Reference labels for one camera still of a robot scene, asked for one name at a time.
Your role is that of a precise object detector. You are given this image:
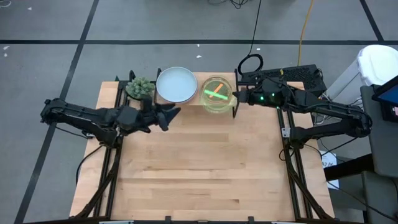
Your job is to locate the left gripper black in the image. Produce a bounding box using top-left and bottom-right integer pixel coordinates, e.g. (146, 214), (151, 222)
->
(136, 103), (182, 133)

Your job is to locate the white plate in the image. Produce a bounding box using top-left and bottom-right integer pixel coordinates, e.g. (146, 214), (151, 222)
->
(155, 66), (199, 105)

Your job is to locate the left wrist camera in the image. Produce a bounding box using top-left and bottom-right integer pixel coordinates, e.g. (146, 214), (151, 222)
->
(141, 95), (155, 113)

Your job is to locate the long black cable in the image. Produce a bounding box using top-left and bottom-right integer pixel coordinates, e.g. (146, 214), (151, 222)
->
(237, 0), (264, 76)

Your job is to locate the yellow cable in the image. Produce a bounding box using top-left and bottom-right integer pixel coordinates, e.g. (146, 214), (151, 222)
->
(297, 0), (315, 67)

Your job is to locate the tablet screen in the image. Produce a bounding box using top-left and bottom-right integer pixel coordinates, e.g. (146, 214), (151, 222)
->
(371, 76), (398, 124)

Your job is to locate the small green potted plant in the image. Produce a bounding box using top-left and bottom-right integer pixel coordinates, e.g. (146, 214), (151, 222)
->
(125, 76), (156, 101)

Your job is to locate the transparent orange-red plate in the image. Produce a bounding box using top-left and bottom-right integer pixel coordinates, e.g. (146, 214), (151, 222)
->
(201, 77), (233, 113)

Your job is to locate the grey bin with white liner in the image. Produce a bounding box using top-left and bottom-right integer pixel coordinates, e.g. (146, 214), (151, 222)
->
(323, 44), (398, 103)

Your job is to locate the white paper sheet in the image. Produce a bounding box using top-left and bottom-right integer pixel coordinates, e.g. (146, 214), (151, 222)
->
(320, 151), (340, 190)

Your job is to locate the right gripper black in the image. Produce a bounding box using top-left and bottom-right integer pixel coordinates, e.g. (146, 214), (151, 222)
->
(232, 88), (264, 105)

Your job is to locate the grey cart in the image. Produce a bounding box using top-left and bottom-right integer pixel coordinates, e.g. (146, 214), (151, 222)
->
(360, 85), (398, 224)

